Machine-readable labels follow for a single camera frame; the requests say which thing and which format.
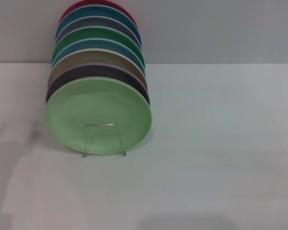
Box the light green plate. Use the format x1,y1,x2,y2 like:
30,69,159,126
45,77,153,155

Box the lavender purple plate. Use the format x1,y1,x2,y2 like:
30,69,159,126
45,62,151,106

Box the beige plate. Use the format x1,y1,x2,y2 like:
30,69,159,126
47,47,148,91

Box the light blue plate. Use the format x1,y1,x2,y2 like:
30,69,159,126
51,38,146,73

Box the dark green plate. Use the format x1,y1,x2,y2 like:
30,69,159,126
51,26,144,64

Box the grey lavender plate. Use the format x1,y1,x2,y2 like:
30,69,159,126
55,16,142,47

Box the teal plate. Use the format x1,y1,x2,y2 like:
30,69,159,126
54,4,143,48

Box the red plate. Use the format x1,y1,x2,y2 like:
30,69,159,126
59,0,138,27

